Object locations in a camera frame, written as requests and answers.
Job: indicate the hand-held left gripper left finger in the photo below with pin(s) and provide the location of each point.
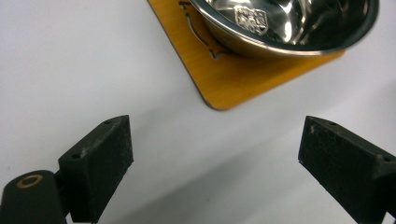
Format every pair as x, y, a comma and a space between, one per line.
96, 168

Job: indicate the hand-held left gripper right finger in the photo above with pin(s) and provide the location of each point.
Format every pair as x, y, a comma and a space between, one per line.
348, 168

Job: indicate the wooden coaster with cut-outs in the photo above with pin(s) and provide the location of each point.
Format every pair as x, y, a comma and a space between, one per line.
224, 81

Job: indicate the shiny steel bowl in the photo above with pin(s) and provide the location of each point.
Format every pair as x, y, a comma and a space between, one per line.
295, 21

